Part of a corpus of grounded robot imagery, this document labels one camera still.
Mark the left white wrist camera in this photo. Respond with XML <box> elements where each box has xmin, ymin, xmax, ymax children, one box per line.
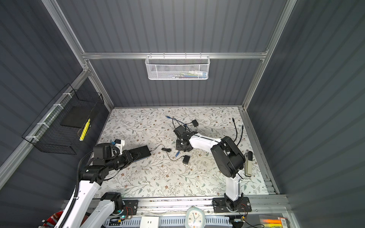
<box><xmin>112</xmin><ymin>139</ymin><xmax>125</xmax><ymax>155</ymax></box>

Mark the grey remote-like device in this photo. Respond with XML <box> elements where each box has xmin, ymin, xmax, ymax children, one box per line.
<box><xmin>245</xmin><ymin>151</ymin><xmax>253</xmax><ymax>177</ymax></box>

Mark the small black power adapter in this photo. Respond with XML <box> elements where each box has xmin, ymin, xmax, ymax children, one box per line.
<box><xmin>183</xmin><ymin>120</ymin><xmax>199</xmax><ymax>132</ymax></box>

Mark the large black power adapter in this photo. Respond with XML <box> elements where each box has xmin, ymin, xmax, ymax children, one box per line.
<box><xmin>150</xmin><ymin>144</ymin><xmax>191</xmax><ymax>164</ymax></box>

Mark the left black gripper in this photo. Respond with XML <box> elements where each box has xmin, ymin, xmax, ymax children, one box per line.
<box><xmin>106</xmin><ymin>150</ymin><xmax>140</xmax><ymax>172</ymax></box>

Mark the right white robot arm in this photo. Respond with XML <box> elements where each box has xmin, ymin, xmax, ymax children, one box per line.
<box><xmin>174</xmin><ymin>126</ymin><xmax>246</xmax><ymax>211</ymax></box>

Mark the black box in basket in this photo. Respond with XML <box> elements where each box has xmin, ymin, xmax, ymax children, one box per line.
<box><xmin>60</xmin><ymin>106</ymin><xmax>93</xmax><ymax>128</ymax></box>

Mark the white desk clock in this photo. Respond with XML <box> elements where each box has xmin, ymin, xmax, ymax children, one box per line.
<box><xmin>184</xmin><ymin>207</ymin><xmax>205</xmax><ymax>228</ymax></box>

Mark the black wire basket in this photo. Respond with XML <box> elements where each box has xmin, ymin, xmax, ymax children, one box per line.
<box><xmin>22</xmin><ymin>86</ymin><xmax>104</xmax><ymax>155</ymax></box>

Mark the white wire mesh basket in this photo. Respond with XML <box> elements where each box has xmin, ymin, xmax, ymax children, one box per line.
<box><xmin>145</xmin><ymin>56</ymin><xmax>211</xmax><ymax>80</ymax></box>

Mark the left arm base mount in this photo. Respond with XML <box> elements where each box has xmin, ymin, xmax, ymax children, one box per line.
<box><xmin>113</xmin><ymin>200</ymin><xmax>139</xmax><ymax>217</ymax></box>

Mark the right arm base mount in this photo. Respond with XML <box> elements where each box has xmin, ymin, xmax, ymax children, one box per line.
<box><xmin>212</xmin><ymin>196</ymin><xmax>252</xmax><ymax>213</ymax></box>

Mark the yellow striped item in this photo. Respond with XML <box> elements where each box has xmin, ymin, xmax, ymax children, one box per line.
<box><xmin>79</xmin><ymin>118</ymin><xmax>91</xmax><ymax>142</ymax></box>

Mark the blue ethernet cable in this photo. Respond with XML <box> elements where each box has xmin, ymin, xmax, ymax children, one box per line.
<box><xmin>166</xmin><ymin>115</ymin><xmax>189</xmax><ymax>158</ymax></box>

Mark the red pen cup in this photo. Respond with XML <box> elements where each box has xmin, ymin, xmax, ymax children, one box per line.
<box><xmin>39</xmin><ymin>211</ymin><xmax>91</xmax><ymax>228</ymax></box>

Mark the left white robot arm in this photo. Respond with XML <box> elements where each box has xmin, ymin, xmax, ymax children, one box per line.
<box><xmin>55</xmin><ymin>139</ymin><xmax>134</xmax><ymax>228</ymax></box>

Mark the white power socket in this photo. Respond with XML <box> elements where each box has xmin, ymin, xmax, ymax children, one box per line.
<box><xmin>140</xmin><ymin>216</ymin><xmax>159</xmax><ymax>228</ymax></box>

